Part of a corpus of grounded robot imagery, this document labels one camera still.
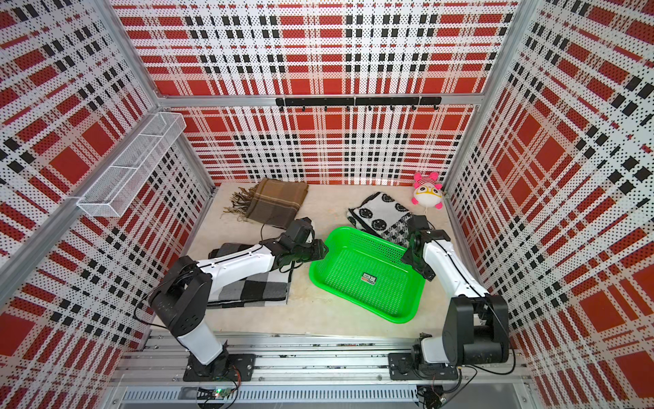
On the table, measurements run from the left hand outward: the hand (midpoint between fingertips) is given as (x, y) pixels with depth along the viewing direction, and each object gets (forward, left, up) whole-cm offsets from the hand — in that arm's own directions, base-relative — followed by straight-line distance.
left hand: (328, 249), depth 90 cm
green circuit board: (-42, +31, -7) cm, 52 cm away
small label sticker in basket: (-8, -15, -8) cm, 19 cm away
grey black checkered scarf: (-12, +22, -6) cm, 26 cm away
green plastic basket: (-5, -14, -9) cm, 17 cm away
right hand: (-7, -32, +1) cm, 32 cm away
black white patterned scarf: (+22, -22, -8) cm, 33 cm away
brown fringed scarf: (+31, +28, -7) cm, 42 cm away
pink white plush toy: (+31, -43, -3) cm, 53 cm away
